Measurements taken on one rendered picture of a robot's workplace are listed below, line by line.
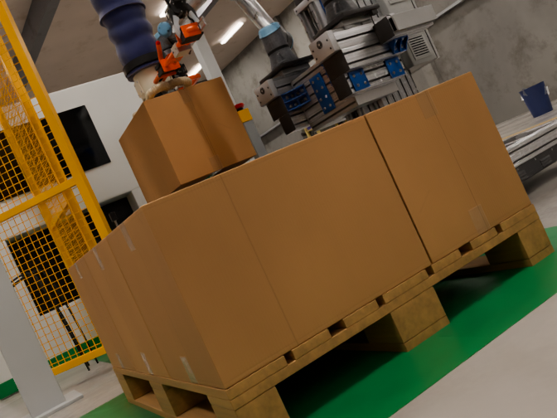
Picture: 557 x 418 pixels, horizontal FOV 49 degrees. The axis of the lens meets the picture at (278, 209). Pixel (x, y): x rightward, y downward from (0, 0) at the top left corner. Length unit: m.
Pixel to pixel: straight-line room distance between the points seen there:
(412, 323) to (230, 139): 1.58
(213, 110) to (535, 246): 1.60
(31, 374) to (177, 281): 1.97
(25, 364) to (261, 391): 1.98
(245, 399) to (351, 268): 0.38
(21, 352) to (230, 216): 1.99
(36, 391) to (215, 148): 1.39
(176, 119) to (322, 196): 1.47
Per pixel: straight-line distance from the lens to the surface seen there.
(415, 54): 3.10
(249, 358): 1.27
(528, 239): 1.77
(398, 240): 1.48
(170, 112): 2.76
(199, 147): 2.75
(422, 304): 1.50
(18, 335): 3.12
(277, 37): 3.12
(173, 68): 2.86
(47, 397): 3.14
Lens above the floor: 0.43
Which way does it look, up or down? level
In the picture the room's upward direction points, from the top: 25 degrees counter-clockwise
